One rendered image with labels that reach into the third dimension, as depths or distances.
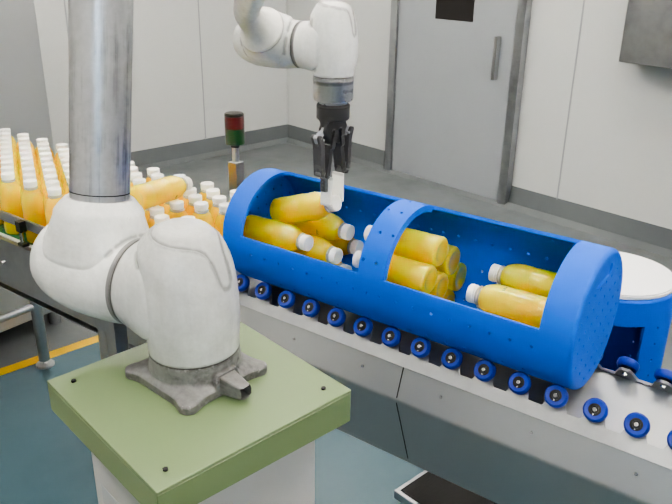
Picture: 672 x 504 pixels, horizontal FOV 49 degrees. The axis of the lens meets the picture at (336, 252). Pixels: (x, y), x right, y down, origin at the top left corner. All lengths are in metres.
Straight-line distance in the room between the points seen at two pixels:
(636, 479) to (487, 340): 0.36
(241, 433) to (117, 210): 0.42
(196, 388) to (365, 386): 0.55
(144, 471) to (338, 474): 1.69
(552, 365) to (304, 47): 0.82
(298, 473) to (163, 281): 0.45
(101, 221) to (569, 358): 0.85
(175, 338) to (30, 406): 2.14
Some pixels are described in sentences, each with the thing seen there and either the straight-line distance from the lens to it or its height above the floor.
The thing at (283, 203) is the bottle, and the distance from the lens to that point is 1.78.
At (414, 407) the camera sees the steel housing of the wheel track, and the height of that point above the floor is 0.84.
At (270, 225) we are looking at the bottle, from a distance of 1.77.
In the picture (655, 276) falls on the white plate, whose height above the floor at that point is 1.04.
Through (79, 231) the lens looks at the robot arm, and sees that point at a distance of 1.27.
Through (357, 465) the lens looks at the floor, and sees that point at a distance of 2.79.
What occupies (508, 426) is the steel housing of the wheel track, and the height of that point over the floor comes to 0.87.
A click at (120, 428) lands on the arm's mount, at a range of 1.21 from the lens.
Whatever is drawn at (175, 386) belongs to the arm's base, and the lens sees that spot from 1.24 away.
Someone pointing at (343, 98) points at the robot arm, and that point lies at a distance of 1.62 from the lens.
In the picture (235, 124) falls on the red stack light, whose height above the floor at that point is 1.23.
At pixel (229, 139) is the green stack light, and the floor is 1.18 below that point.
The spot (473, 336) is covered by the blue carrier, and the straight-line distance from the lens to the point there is 1.47.
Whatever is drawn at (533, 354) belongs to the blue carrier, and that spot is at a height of 1.06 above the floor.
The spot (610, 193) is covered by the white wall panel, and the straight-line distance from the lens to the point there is 5.17.
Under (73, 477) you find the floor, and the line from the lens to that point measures 2.87.
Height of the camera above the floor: 1.75
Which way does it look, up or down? 23 degrees down
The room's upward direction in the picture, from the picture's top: 1 degrees clockwise
